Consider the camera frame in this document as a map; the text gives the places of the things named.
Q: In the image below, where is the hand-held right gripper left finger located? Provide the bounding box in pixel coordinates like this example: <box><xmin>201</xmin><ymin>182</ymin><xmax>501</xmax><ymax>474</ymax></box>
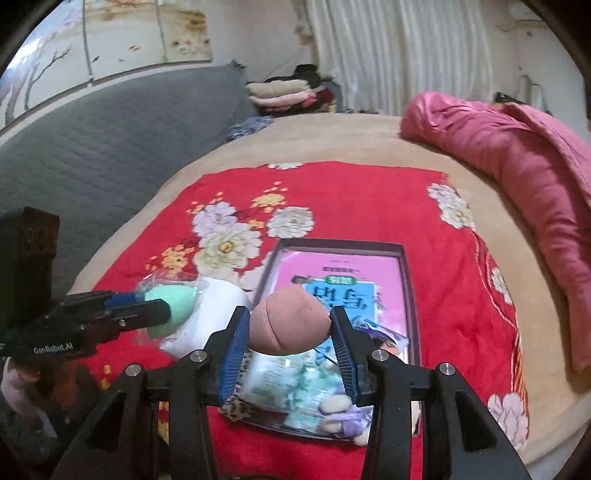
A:
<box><xmin>53</xmin><ymin>305</ymin><xmax>252</xmax><ymax>480</ymax></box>

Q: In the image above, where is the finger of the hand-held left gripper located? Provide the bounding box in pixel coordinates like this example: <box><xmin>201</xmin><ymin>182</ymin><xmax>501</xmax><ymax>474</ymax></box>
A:
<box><xmin>90</xmin><ymin>299</ymin><xmax>172</xmax><ymax>333</ymax></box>
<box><xmin>92</xmin><ymin>290</ymin><xmax>151</xmax><ymax>311</ymax></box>

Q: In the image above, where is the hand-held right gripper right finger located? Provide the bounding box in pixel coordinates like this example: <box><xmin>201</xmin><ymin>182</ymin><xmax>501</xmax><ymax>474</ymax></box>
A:
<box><xmin>329</xmin><ymin>305</ymin><xmax>532</xmax><ymax>480</ymax></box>

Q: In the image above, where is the green makeup sponge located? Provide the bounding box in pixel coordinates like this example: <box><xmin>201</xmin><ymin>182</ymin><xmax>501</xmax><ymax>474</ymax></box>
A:
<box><xmin>136</xmin><ymin>274</ymin><xmax>204</xmax><ymax>354</ymax></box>

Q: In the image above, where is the blue white wipes packet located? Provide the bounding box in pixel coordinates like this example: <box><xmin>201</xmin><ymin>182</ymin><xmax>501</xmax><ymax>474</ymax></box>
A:
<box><xmin>355</xmin><ymin>320</ymin><xmax>411</xmax><ymax>356</ymax></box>

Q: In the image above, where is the teal white tissue pack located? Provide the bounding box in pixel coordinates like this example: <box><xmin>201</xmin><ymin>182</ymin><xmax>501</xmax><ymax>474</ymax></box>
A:
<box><xmin>240</xmin><ymin>351</ymin><xmax>301</xmax><ymax>407</ymax></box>

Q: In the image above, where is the white yellow packet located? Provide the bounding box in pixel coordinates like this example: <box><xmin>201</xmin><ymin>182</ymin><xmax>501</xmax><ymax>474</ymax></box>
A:
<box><xmin>284</xmin><ymin>360</ymin><xmax>345</xmax><ymax>430</ymax></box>

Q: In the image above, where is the leopard print scrunchie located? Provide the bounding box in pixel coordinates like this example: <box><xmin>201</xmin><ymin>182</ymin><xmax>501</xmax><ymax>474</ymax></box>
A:
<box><xmin>219</xmin><ymin>369</ymin><xmax>252</xmax><ymax>423</ymax></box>

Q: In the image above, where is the white toilet paper roll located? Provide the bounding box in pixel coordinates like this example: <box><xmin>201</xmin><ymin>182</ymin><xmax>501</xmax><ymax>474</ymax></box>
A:
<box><xmin>159</xmin><ymin>277</ymin><xmax>250</xmax><ymax>361</ymax></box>

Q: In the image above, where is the beige makeup sponge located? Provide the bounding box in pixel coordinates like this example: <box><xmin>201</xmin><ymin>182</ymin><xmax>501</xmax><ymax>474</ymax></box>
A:
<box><xmin>249</xmin><ymin>285</ymin><xmax>332</xmax><ymax>356</ymax></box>

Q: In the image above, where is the plush toy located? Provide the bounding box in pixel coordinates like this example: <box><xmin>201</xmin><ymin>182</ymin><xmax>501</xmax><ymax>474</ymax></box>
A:
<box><xmin>318</xmin><ymin>392</ymin><xmax>384</xmax><ymax>446</ymax></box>

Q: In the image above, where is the brown box with pink inside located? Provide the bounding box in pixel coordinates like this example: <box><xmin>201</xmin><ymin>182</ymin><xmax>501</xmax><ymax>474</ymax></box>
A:
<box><xmin>224</xmin><ymin>237</ymin><xmax>423</xmax><ymax>439</ymax></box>

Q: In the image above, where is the person's left hand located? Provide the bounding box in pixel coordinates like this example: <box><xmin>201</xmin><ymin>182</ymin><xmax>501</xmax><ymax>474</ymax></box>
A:
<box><xmin>0</xmin><ymin>357</ymin><xmax>47</xmax><ymax>418</ymax></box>

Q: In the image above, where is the grey quilted headboard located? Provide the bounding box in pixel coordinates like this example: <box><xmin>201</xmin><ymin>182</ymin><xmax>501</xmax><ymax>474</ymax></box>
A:
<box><xmin>0</xmin><ymin>62</ymin><xmax>259</xmax><ymax>301</ymax></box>

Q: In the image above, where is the red floral blanket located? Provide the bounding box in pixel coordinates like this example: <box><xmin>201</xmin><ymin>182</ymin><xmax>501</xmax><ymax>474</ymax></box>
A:
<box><xmin>67</xmin><ymin>161</ymin><xmax>532</xmax><ymax>480</ymax></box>

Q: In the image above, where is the blue patterned cloth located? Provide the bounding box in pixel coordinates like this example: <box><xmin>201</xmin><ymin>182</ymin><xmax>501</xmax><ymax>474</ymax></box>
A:
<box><xmin>226</xmin><ymin>115</ymin><xmax>275</xmax><ymax>141</ymax></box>

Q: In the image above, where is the beige bed sheet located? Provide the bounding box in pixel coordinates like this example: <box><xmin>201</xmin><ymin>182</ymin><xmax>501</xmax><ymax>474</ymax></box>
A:
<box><xmin>69</xmin><ymin>112</ymin><xmax>591</xmax><ymax>467</ymax></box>

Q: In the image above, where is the pink folded garment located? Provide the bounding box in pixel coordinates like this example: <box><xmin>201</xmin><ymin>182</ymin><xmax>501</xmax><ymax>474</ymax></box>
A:
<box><xmin>249</xmin><ymin>90</ymin><xmax>319</xmax><ymax>112</ymax></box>

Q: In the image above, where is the printed sliding wardrobe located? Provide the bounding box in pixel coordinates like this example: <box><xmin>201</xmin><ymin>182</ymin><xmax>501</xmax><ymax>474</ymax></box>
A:
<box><xmin>0</xmin><ymin>0</ymin><xmax>319</xmax><ymax>137</ymax></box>

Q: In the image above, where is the pink quilt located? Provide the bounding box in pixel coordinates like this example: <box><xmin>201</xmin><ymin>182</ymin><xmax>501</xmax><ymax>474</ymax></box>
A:
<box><xmin>399</xmin><ymin>91</ymin><xmax>591</xmax><ymax>372</ymax></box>

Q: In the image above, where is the cream folded garment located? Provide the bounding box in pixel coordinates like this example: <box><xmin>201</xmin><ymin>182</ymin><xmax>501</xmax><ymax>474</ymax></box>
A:
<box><xmin>245</xmin><ymin>79</ymin><xmax>310</xmax><ymax>99</ymax></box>

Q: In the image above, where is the black garment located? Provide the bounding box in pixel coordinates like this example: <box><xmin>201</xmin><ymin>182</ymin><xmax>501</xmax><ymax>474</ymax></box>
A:
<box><xmin>293</xmin><ymin>65</ymin><xmax>333</xmax><ymax>88</ymax></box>

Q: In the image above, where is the white curtain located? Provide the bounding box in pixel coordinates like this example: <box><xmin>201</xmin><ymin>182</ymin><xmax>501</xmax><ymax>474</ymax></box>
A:
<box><xmin>305</xmin><ymin>0</ymin><xmax>499</xmax><ymax>116</ymax></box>

